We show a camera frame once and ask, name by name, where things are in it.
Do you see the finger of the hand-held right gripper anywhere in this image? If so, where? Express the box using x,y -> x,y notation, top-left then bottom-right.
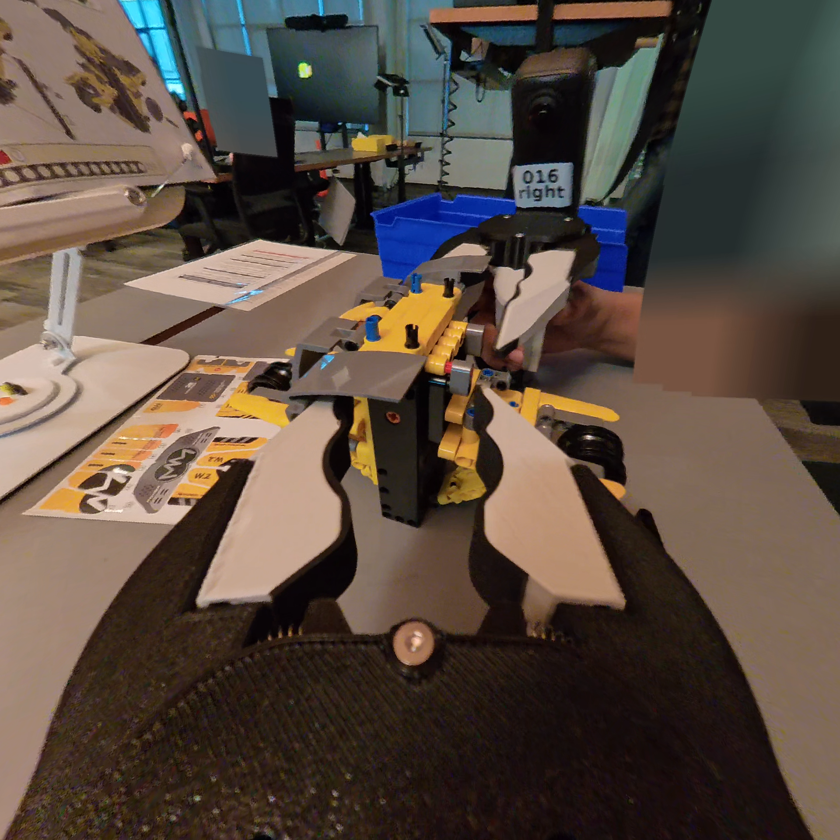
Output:
491,261 -> 529,352
495,251 -> 576,373

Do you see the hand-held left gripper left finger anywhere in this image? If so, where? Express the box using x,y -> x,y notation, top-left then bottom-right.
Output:
194,394 -> 361,608

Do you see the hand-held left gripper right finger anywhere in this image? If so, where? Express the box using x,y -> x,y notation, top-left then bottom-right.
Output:
468,387 -> 627,636

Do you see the yellow toy brick vehicle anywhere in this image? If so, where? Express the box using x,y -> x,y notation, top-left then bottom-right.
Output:
217,244 -> 629,526

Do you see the person's right hand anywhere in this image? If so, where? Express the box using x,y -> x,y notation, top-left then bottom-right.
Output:
468,282 -> 637,374

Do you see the raised wooden desk top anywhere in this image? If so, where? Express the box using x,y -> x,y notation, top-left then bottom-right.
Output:
430,0 -> 677,48

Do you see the blue plastic bin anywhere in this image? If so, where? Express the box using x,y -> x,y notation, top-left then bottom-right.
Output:
371,192 -> 629,294

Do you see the yellow grey sticker sheet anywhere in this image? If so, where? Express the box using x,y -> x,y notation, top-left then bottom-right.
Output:
23,354 -> 296,526

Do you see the hanging white paper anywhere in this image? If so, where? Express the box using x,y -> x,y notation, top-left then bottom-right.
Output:
322,176 -> 358,247

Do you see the background office desk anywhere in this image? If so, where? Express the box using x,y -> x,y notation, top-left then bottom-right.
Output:
213,144 -> 434,204

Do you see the black computer monitor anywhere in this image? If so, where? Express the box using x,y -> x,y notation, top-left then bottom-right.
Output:
266,25 -> 382,126

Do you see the white document stand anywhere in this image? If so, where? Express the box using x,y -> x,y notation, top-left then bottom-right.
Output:
0,177 -> 191,501

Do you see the printed paper sheet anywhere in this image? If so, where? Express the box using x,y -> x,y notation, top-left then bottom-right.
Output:
125,239 -> 358,311

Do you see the black office chair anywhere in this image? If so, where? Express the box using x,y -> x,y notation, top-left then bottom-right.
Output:
178,97 -> 319,260

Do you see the grey partition board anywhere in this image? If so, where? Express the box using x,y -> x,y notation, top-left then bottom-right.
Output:
196,46 -> 280,158

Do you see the building instruction booklet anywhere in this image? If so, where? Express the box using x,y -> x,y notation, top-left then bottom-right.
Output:
0,0 -> 217,206

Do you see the coiled cable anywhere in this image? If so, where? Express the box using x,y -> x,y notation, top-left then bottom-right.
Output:
438,39 -> 458,198

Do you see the camera on tripod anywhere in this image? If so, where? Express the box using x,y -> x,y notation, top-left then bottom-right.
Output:
375,73 -> 411,204

